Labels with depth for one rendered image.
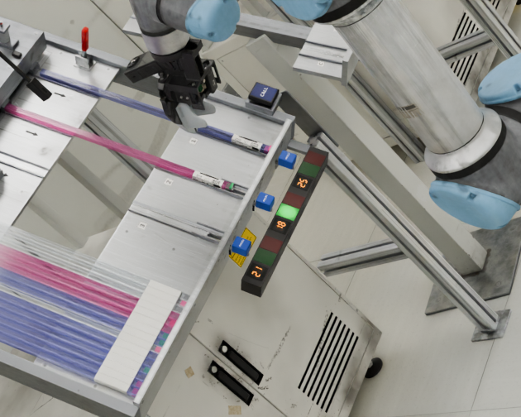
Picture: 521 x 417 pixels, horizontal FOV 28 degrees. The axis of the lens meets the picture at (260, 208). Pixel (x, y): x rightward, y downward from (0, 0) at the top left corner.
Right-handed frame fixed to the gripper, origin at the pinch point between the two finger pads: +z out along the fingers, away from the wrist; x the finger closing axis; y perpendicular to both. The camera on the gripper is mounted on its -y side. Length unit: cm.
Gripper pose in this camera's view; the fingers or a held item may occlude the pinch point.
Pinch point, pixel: (189, 126)
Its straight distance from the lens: 186.9
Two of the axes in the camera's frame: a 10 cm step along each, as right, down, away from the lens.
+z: 2.1, 6.5, 7.3
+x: 3.9, -7.4, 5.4
